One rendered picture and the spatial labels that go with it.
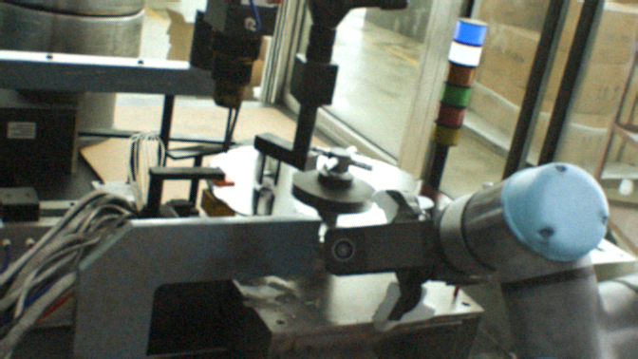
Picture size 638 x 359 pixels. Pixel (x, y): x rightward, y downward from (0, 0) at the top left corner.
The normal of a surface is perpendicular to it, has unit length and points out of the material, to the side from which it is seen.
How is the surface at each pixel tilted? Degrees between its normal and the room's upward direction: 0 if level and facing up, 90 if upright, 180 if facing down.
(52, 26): 90
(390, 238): 63
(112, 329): 90
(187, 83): 90
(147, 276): 90
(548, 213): 56
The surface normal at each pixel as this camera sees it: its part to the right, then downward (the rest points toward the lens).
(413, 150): -0.87, 0.01
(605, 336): 0.58, -0.23
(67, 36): 0.29, 0.38
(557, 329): -0.30, -0.08
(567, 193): 0.33, -0.20
